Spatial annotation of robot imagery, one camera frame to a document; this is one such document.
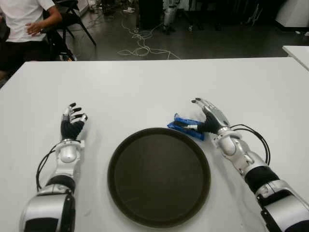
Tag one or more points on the person in white shirt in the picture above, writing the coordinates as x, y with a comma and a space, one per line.
21, 14

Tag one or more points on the white power strip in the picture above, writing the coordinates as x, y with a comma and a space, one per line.
130, 10

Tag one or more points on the silver humanoid robot leg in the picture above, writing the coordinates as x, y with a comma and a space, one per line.
169, 14

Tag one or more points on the white cabinet with black base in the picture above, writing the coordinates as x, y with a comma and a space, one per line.
294, 12

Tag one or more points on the folded metal stand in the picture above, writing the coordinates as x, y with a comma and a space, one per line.
254, 14

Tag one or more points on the white paper scrap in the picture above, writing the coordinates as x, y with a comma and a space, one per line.
297, 32

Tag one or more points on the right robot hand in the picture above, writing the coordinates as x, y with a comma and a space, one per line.
213, 122

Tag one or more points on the white side table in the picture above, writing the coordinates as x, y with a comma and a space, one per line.
298, 53

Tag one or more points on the blue Oreo package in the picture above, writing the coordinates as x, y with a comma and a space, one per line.
183, 120

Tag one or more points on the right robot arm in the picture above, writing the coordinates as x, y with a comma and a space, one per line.
241, 154

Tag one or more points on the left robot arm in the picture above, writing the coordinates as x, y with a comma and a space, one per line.
67, 155

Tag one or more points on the black wheeled chair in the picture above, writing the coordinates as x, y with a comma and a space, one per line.
200, 14

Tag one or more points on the round brown tray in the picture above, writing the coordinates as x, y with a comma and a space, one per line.
159, 176

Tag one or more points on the black folding chair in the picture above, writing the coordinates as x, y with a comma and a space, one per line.
72, 18

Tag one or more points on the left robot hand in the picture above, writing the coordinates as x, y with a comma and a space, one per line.
71, 128

